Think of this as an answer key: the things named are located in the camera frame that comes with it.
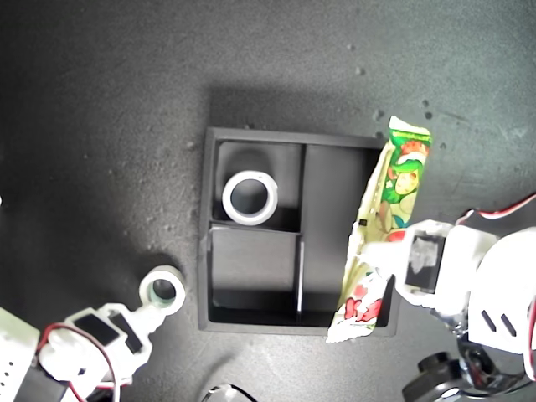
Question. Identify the green red snack bar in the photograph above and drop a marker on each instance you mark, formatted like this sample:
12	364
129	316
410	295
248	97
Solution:
402	180

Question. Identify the plain white tape roll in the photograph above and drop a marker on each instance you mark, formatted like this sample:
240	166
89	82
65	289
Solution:
229	209

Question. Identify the white tape roll green core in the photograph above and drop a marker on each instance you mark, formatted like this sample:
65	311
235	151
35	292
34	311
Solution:
178	299

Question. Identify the black tray with wells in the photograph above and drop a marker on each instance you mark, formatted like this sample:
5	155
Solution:
326	197

